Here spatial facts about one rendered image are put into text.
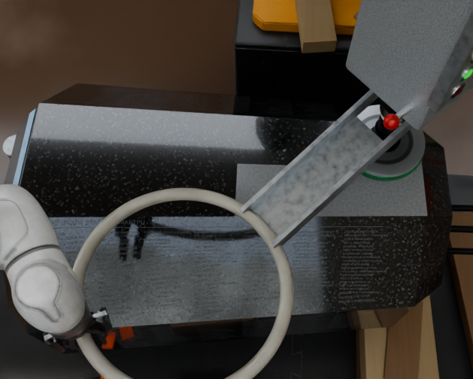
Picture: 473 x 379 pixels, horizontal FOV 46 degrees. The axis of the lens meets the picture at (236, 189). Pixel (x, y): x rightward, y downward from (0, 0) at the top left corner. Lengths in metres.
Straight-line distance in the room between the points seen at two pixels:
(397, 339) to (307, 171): 0.88
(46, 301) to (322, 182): 0.69
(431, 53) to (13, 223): 0.78
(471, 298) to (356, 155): 1.08
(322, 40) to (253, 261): 0.69
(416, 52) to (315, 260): 0.63
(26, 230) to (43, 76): 1.86
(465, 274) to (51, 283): 1.70
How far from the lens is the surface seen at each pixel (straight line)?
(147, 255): 1.48
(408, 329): 2.06
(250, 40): 1.84
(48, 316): 0.98
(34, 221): 1.06
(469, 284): 2.31
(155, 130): 1.55
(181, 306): 1.54
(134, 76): 2.73
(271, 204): 1.34
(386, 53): 1.15
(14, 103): 2.81
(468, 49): 0.99
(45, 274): 0.96
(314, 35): 1.75
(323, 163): 1.35
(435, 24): 1.02
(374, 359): 2.03
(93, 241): 1.30
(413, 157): 1.51
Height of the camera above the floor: 2.15
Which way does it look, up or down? 65 degrees down
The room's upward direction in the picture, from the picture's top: 3 degrees counter-clockwise
